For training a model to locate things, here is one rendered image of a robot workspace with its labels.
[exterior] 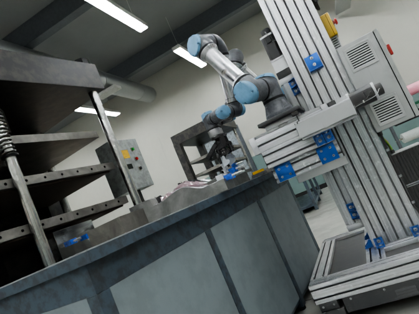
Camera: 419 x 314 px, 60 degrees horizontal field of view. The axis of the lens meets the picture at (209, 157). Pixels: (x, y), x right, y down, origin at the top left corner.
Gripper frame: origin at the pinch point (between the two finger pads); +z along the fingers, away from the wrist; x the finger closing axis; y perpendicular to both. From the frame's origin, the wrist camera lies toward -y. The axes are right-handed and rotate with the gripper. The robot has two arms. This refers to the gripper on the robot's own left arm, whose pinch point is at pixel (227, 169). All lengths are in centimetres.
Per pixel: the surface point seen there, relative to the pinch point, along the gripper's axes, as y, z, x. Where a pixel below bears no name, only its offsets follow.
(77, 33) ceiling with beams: -299, -339, 284
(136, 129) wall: -482, -232, 579
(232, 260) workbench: 4, 41, -41
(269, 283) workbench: 4, 62, -17
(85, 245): -78, 7, -45
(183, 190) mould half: -6.1, 2.6, -40.8
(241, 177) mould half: 2.1, 6.9, 8.9
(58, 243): -78, 1, -61
